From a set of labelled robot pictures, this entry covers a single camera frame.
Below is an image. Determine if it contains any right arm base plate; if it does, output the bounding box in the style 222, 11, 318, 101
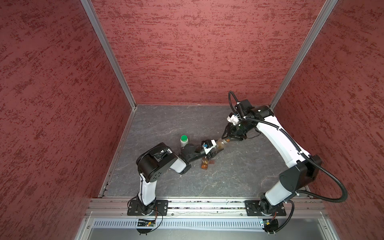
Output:
244, 200, 287, 217

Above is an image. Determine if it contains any aluminium frame rail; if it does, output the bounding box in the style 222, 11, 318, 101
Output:
86, 198, 329, 220

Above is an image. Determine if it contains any white slotted cable duct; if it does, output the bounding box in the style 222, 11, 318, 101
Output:
92, 219, 265, 232

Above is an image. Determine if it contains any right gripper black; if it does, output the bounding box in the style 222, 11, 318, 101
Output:
221, 118, 255, 141

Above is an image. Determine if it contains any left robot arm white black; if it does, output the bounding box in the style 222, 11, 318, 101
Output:
136, 140, 224, 212

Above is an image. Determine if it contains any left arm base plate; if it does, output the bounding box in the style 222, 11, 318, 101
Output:
127, 199, 169, 217

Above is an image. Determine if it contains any amber pill bottle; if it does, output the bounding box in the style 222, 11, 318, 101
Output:
216, 139, 228, 150

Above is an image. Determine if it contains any right black corrugated cable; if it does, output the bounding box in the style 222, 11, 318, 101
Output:
227, 90, 349, 204

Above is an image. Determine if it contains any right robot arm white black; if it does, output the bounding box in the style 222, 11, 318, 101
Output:
222, 102, 322, 215

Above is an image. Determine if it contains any white bottle green cap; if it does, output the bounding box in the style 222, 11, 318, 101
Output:
180, 135, 189, 148

